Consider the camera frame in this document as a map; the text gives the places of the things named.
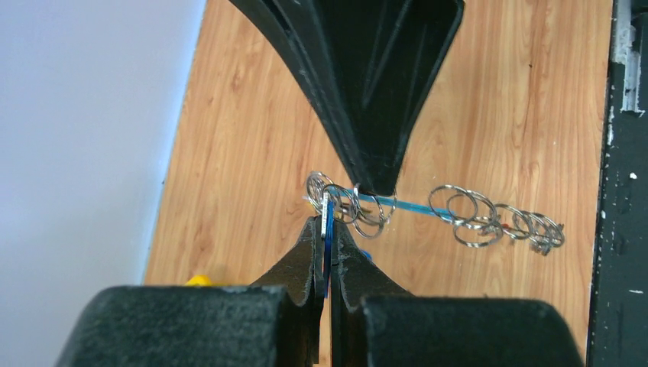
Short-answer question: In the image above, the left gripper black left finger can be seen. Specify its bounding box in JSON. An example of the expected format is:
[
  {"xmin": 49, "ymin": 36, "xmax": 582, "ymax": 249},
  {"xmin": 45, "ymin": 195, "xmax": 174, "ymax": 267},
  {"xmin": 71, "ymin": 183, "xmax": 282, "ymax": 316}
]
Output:
[{"xmin": 57, "ymin": 216, "xmax": 324, "ymax": 366}]

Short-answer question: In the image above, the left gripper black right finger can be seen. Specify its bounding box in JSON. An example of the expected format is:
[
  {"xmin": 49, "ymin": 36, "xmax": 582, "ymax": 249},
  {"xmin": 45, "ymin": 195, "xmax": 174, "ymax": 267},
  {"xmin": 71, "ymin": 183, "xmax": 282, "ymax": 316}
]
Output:
[{"xmin": 330, "ymin": 223, "xmax": 583, "ymax": 366}]

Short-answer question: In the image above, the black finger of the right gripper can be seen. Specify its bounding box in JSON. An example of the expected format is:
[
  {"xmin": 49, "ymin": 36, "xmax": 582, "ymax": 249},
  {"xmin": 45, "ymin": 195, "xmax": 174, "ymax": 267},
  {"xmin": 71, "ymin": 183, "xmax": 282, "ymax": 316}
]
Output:
[{"xmin": 235, "ymin": 0, "xmax": 465, "ymax": 196}]

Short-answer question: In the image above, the key with blue tag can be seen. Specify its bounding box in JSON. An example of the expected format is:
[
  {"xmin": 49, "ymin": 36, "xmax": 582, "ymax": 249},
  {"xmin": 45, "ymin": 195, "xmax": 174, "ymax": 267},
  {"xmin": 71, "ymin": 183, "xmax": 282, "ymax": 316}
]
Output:
[{"xmin": 321, "ymin": 192, "xmax": 335, "ymax": 298}]

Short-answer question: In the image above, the metal key plate blue handle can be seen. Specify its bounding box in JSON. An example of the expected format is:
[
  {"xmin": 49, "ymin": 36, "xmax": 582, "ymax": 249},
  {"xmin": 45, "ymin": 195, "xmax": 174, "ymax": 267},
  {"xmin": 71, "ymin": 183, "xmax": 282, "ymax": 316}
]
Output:
[{"xmin": 305, "ymin": 171, "xmax": 565, "ymax": 255}]

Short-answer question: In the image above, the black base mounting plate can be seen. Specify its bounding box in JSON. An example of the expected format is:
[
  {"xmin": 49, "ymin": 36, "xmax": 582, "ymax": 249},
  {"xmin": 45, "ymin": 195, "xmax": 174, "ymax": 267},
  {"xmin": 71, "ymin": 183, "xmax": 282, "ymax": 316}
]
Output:
[{"xmin": 586, "ymin": 1, "xmax": 647, "ymax": 366}]

